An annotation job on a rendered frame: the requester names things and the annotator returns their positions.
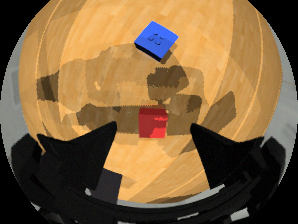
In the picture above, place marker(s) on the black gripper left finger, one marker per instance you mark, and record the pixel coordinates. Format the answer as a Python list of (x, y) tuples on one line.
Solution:
[(84, 156)]

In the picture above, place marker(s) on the red block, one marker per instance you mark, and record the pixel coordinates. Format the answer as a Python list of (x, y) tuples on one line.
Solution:
[(152, 122)]

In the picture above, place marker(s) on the blue block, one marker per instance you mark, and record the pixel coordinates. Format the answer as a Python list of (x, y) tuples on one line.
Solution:
[(155, 40)]

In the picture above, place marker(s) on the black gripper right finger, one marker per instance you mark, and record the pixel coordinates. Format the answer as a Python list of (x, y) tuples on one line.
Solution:
[(219, 155)]

